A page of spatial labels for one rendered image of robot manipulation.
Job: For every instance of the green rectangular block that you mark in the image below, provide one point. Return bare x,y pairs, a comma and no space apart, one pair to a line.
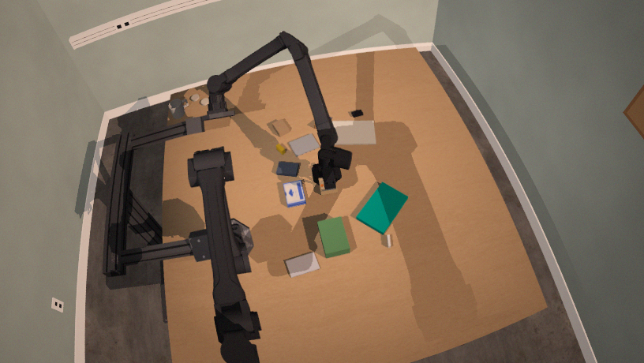
333,237

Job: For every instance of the teal flat rectangular block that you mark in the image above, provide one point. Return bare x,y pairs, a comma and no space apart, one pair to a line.
382,207

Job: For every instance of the dark grey mug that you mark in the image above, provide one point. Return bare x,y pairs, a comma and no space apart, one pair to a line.
180,111

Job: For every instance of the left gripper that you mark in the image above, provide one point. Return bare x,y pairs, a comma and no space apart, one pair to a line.
316,174

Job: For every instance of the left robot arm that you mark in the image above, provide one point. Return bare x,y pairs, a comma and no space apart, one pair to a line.
217,87

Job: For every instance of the blue and white cardboard box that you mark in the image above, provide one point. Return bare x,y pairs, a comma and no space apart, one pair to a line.
294,193

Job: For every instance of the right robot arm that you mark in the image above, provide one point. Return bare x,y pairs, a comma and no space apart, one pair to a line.
211,171

